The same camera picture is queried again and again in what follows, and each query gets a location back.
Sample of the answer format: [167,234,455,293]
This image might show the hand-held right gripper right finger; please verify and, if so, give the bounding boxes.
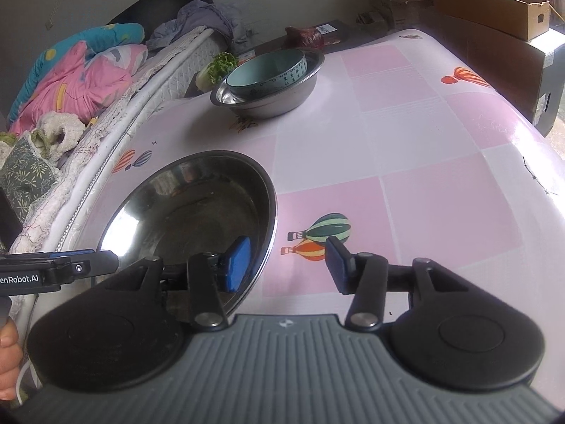
[324,236,471,332]

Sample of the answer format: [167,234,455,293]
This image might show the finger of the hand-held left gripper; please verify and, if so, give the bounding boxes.
[43,249,119,283]

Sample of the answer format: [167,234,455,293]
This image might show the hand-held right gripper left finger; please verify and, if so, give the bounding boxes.
[103,235,252,332]

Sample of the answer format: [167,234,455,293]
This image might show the stainless steel bowl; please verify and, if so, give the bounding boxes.
[209,47,326,120]

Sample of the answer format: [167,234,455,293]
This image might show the teal ceramic bowl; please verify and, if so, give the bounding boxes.
[225,49,308,100]

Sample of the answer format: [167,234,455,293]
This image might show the person's left hand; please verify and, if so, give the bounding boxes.
[0,317,21,402]

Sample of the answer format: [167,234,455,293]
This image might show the green floral pillow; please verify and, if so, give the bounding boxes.
[0,134,61,222]

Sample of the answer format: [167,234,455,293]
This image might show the white fleece blanket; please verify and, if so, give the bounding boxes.
[34,110,87,163]

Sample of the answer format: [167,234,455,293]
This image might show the pink balloon print tablecloth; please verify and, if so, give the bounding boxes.
[79,28,565,407]

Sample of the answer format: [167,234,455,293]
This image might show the pink quilt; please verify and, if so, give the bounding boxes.
[9,40,149,136]

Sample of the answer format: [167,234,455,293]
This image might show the white quilted mattress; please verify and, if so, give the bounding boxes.
[8,26,231,321]

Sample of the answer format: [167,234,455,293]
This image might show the napa cabbage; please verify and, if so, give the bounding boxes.
[196,52,239,92]

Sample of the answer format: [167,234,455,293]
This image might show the teal quilt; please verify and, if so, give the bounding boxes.
[6,23,146,118]

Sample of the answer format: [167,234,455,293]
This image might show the red onion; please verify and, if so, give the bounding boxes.
[285,25,326,49]

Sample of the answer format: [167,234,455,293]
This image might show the flat printed box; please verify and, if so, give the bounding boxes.
[240,18,350,61]

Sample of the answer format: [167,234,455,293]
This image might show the grey clothes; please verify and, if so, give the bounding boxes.
[145,0,253,52]

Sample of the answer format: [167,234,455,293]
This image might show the large flat cardboard box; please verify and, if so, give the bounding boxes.
[418,8,565,139]

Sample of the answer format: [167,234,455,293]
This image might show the open cardboard box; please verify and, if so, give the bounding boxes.
[352,0,436,33]

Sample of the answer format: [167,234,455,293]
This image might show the long cardboard box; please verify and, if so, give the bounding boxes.
[432,0,551,42]

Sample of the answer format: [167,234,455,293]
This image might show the white cable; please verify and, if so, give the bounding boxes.
[16,359,41,404]

